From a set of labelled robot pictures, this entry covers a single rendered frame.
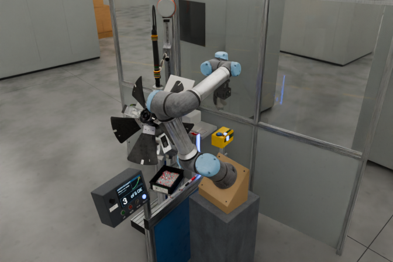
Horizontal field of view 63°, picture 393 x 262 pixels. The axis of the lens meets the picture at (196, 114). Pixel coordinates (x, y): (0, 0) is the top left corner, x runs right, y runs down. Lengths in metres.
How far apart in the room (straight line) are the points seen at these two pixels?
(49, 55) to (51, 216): 4.81
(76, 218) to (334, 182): 2.37
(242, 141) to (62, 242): 1.84
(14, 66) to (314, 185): 6.36
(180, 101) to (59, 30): 6.48
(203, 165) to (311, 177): 1.31
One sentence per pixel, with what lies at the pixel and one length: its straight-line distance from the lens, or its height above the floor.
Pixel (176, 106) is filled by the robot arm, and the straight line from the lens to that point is 1.45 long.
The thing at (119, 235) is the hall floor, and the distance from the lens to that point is 3.21.
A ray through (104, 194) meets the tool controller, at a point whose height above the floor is 1.25.
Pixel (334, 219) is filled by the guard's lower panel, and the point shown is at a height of 0.34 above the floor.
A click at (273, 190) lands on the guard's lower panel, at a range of 3.06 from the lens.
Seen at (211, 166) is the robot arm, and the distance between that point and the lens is 1.68.
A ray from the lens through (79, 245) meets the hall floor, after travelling 3.24.
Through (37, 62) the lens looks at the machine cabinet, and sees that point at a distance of 7.77.
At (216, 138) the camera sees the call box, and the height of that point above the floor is 1.05.
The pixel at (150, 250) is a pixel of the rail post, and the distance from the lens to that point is 2.25.
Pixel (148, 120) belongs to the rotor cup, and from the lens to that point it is 2.38.
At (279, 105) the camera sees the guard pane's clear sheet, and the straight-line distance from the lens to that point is 2.64.
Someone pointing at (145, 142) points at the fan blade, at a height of 1.05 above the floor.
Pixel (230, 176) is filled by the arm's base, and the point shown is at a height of 1.20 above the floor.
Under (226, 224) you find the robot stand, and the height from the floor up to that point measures 0.99.
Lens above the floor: 2.30
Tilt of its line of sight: 27 degrees down
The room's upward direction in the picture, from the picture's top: 1 degrees counter-clockwise
